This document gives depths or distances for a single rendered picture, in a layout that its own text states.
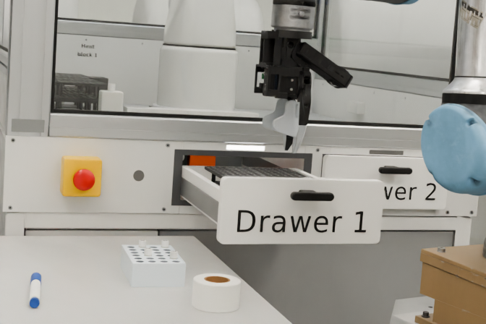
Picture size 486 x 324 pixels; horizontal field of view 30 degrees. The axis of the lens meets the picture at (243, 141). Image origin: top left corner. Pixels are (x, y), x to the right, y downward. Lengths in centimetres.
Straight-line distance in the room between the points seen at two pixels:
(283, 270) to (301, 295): 7
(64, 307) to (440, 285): 53
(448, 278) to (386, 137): 69
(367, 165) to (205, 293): 69
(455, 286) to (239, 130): 68
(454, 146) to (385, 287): 88
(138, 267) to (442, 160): 50
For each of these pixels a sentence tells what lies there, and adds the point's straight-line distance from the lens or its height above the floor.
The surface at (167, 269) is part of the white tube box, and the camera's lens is 143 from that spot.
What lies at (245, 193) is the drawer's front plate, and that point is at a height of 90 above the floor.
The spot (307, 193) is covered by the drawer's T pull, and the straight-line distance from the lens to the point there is 148.
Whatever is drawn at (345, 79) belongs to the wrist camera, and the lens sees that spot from 161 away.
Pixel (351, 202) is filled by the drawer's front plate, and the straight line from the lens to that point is 156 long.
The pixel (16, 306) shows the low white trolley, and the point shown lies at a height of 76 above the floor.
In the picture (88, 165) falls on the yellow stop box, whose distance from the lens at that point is 172.
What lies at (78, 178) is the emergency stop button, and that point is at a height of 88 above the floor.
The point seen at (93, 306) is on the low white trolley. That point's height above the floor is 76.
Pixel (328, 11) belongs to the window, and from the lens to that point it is 189.
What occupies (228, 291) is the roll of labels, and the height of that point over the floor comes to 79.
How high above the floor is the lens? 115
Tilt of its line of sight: 6 degrees down
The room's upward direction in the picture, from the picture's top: 4 degrees clockwise
